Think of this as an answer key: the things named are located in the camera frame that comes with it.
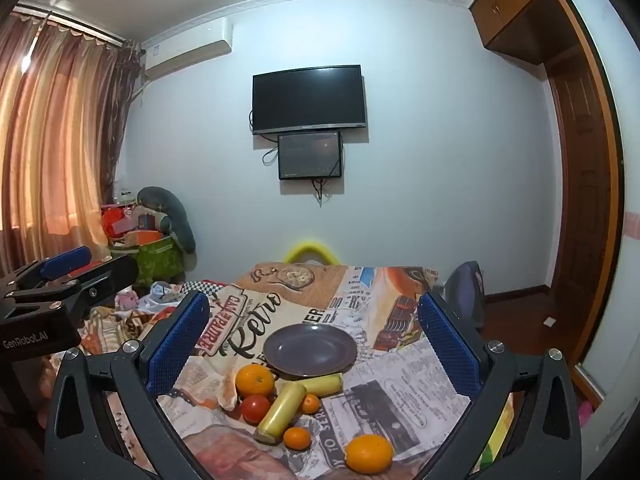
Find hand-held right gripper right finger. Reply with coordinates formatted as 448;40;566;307
417;291;583;480

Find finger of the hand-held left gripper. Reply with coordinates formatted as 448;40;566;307
10;255;139;311
0;246;93;296

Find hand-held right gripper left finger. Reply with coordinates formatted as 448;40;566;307
45;290;221;480

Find large orange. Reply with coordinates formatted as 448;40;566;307
346;434;394;474
235;364;276;398

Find red tomato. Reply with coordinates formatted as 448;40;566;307
241;394;272;425

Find long green corn cob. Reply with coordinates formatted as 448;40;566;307
253;382;307;445

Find dark purple plate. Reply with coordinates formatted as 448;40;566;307
263;324;358;380

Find orange flat box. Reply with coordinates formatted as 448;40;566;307
125;230;163;247

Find red gift box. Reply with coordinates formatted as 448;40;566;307
100;204;138;238

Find dark chair back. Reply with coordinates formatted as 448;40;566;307
442;261;486;328

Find yellow table undercloth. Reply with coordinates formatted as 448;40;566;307
490;395;517;463

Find newspaper print tablecloth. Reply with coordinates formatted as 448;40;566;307
80;262;516;480

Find pink orange curtain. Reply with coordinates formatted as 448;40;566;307
0;7;143;271

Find yellow chair back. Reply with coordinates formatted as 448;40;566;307
283;241;341;266

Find brown wooden door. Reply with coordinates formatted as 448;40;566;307
542;45;626;361

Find white air conditioner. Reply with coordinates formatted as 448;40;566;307
141;16;234;81

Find wooden overhead cabinet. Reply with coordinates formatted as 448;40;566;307
469;0;591;66

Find small black wall monitor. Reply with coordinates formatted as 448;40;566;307
278;131;344;181

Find large black wall television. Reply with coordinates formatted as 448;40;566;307
252;65;368;136

